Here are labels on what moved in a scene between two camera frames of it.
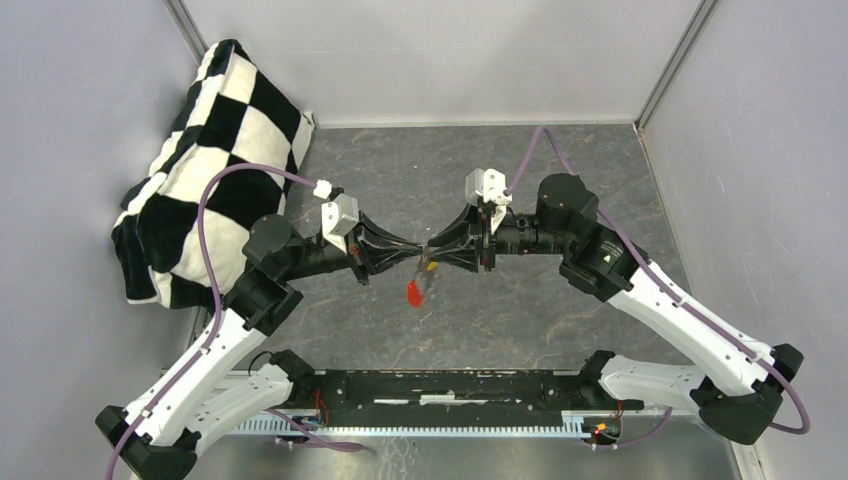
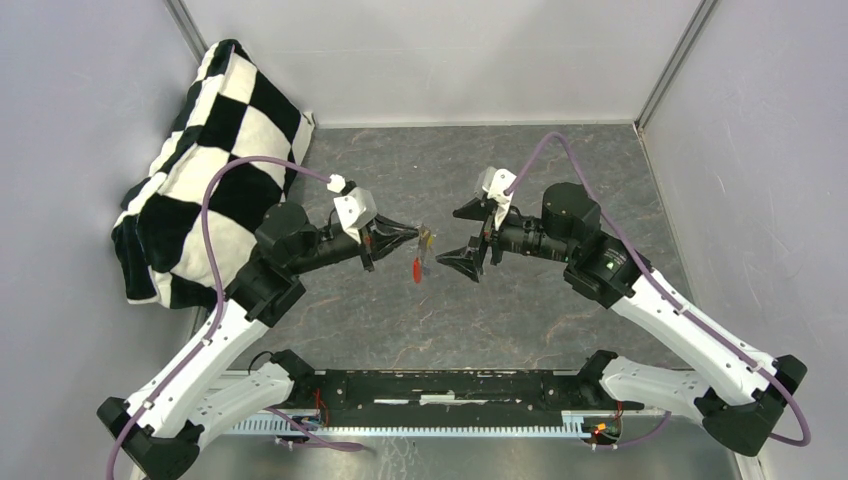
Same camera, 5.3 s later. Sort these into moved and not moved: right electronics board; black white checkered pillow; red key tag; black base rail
Moved: red key tag
Not moved: black base rail; right electronics board; black white checkered pillow
